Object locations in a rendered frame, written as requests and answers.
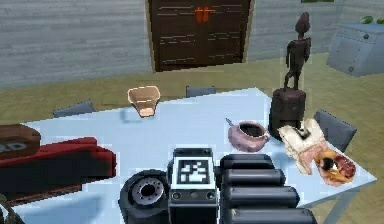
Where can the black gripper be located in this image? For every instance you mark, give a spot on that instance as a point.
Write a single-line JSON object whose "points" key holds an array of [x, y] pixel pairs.
{"points": [[145, 193]]}

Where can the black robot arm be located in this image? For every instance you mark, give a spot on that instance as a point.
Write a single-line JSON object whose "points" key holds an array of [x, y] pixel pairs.
{"points": [[233, 186]]}

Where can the grey chair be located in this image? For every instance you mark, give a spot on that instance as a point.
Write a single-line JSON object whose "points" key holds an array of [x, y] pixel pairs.
{"points": [[74, 109], [335, 130], [200, 91]]}

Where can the pale blue table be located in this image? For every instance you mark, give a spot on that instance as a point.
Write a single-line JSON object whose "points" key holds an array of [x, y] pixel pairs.
{"points": [[186, 133]]}

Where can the pink bowl with spoon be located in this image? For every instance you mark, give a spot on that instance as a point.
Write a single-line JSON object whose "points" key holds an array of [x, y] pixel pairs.
{"points": [[248, 136]]}

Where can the dark brown double door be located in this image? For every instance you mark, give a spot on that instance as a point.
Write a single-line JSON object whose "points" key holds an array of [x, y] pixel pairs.
{"points": [[200, 33]]}

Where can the dark brown figure statue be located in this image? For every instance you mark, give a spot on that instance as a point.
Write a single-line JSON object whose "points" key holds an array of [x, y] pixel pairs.
{"points": [[293, 100]]}

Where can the pale blue-grey cabinet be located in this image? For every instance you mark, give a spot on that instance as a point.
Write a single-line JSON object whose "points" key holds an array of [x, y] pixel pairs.
{"points": [[358, 50]]}

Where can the green plant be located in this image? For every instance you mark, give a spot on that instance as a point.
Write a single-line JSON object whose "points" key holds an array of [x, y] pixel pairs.
{"points": [[367, 19]]}

